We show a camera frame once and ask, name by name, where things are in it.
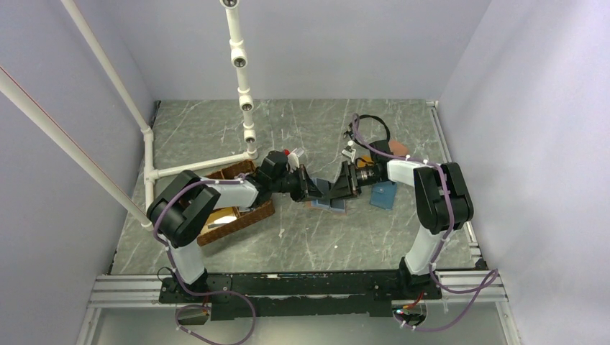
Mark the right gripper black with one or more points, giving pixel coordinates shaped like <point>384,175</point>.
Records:
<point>347,183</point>

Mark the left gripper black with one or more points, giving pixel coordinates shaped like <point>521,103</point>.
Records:
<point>306,186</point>

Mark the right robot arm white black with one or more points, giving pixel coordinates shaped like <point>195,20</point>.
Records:
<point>443,202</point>

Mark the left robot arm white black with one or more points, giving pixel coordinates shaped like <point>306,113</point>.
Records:
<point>180,212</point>

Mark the mustard yellow card holder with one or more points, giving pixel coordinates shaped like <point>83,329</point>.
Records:
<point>363,161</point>

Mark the blue card holder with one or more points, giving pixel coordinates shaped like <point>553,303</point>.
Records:
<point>383,195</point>

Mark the gold card in basket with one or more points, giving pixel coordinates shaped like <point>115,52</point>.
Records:
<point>217,220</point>

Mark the brown wicker basket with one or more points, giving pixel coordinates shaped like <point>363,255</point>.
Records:
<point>245,217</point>

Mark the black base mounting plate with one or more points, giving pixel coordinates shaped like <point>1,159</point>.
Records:
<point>240,295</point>

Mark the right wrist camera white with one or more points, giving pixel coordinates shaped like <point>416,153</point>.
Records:
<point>349,151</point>

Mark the aluminium rail frame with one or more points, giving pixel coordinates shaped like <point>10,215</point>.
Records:
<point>143,291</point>

